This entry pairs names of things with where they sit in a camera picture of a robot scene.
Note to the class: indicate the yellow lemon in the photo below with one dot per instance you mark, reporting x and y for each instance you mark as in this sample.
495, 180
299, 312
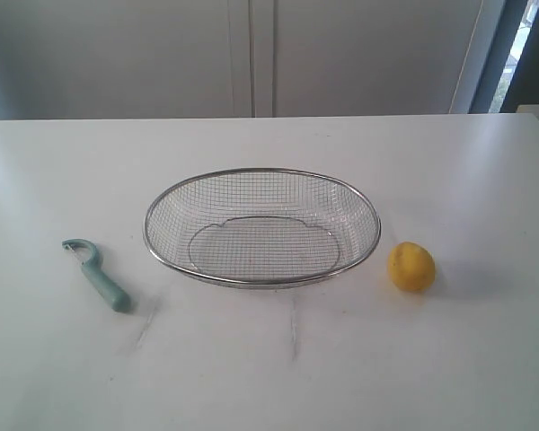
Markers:
410, 267

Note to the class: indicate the teal handled vegetable peeler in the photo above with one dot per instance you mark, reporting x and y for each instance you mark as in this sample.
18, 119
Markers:
112, 294

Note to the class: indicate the white cabinet doors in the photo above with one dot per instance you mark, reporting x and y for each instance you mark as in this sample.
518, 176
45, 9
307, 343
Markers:
214, 59

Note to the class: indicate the oval wire mesh basket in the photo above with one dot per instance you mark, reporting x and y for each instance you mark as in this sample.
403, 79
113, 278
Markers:
261, 228

